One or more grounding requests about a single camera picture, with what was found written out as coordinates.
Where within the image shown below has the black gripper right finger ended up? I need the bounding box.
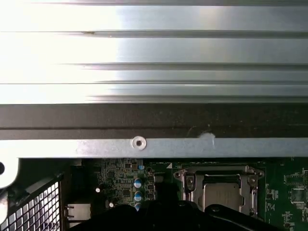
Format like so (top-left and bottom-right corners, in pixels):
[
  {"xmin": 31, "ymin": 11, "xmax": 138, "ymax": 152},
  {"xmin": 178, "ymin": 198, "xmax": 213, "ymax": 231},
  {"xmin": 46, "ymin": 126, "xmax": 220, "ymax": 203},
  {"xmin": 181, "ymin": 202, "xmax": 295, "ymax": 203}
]
[{"xmin": 167, "ymin": 182, "xmax": 275, "ymax": 231}]

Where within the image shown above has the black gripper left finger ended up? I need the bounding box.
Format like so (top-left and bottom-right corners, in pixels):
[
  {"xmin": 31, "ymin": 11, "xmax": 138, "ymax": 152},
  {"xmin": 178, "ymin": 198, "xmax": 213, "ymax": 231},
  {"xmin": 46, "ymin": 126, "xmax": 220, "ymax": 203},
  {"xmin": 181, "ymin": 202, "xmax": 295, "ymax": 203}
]
[{"xmin": 69, "ymin": 182, "xmax": 168, "ymax": 231}]

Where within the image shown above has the metal socket cover frame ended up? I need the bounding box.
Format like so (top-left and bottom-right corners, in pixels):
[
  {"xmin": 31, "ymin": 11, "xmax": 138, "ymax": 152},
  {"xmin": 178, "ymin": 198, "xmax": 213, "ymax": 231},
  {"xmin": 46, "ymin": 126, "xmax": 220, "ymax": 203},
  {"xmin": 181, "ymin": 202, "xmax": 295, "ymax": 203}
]
[{"xmin": 184, "ymin": 168, "xmax": 259, "ymax": 216}]

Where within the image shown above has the silver CPU plate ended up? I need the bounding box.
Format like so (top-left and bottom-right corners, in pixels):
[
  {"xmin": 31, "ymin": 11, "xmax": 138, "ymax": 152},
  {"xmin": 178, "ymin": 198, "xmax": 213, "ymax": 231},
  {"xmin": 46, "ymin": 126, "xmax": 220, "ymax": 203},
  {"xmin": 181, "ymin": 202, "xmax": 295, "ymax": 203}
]
[{"xmin": 203, "ymin": 181, "xmax": 244, "ymax": 214}]

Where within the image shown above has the CPU socket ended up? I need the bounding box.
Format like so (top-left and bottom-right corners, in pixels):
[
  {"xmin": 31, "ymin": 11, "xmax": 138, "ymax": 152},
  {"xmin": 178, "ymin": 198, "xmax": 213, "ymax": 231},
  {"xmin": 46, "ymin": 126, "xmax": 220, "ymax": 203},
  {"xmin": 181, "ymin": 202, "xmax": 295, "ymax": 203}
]
[{"xmin": 173, "ymin": 164, "xmax": 265, "ymax": 218}]

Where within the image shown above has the silver rear port block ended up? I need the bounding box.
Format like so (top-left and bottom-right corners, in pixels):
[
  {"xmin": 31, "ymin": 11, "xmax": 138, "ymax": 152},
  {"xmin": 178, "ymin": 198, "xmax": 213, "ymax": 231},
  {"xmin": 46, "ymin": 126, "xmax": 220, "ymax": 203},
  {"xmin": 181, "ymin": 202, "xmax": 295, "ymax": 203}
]
[{"xmin": 64, "ymin": 203, "xmax": 91, "ymax": 221}]

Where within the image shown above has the green motherboard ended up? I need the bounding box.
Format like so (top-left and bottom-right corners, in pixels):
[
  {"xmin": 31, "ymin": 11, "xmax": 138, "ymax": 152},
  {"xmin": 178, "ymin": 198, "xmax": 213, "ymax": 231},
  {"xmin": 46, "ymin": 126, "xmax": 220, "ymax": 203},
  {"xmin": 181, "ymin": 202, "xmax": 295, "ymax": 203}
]
[{"xmin": 68, "ymin": 157, "xmax": 308, "ymax": 231}]

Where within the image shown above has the black PC case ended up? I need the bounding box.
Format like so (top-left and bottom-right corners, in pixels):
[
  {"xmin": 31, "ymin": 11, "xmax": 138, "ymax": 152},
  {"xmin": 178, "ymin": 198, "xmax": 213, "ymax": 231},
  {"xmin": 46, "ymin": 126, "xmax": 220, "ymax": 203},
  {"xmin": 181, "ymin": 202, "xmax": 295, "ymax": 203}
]
[{"xmin": 0, "ymin": 103, "xmax": 308, "ymax": 231}]

